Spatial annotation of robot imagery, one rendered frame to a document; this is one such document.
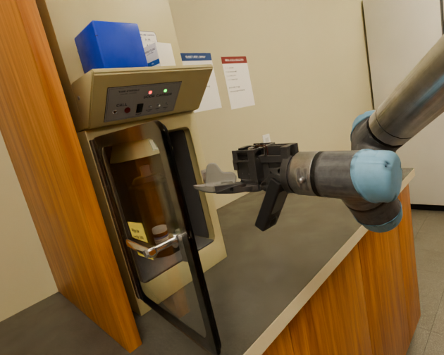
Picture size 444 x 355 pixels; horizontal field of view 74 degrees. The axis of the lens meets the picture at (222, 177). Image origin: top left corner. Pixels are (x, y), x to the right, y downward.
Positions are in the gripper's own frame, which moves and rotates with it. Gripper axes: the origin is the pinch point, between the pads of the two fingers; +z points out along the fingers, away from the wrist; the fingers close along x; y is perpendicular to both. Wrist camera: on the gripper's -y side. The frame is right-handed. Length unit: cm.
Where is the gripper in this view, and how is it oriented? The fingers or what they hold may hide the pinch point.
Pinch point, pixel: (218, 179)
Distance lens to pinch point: 66.1
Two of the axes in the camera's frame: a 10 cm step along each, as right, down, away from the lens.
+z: -7.1, -0.4, 7.0
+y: -1.7, -9.6, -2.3
